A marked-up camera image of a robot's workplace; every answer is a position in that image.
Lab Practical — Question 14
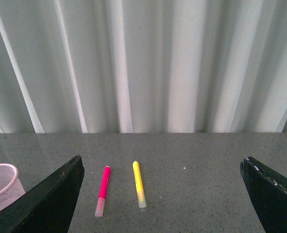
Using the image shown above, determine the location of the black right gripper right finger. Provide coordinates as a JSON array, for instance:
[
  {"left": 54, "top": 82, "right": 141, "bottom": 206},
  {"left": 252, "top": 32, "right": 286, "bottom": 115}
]
[{"left": 240, "top": 157, "right": 287, "bottom": 233}]

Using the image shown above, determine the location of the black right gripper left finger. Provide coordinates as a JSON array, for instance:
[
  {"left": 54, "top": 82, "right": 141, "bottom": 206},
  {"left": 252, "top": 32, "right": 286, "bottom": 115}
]
[{"left": 0, "top": 155, "right": 84, "bottom": 233}]

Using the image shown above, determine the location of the pink highlighter pen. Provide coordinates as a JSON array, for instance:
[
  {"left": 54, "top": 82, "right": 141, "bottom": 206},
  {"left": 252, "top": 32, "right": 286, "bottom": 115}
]
[{"left": 95, "top": 166, "right": 111, "bottom": 217}]

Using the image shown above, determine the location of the pink mesh cup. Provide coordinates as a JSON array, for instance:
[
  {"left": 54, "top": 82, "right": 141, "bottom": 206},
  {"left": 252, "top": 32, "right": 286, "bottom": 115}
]
[{"left": 0, "top": 164, "right": 25, "bottom": 211}]

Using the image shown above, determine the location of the yellow highlighter pen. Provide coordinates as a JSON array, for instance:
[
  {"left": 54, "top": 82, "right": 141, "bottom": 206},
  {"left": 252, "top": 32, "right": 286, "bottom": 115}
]
[{"left": 133, "top": 161, "right": 147, "bottom": 209}]

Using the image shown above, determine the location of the white pleated curtain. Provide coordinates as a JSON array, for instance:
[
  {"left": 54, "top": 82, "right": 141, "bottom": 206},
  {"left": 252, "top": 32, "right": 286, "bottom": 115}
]
[{"left": 0, "top": 0, "right": 287, "bottom": 133}]

